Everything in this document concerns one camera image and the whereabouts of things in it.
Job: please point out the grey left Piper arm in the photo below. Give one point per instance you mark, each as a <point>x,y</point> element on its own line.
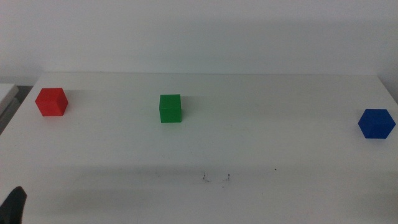
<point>12,208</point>

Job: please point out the red cube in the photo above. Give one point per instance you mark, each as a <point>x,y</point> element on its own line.
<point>51,102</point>

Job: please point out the blue cube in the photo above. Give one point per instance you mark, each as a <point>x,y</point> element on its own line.
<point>377,124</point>

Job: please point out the green cube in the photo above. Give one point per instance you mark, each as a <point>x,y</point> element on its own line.
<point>170,109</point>

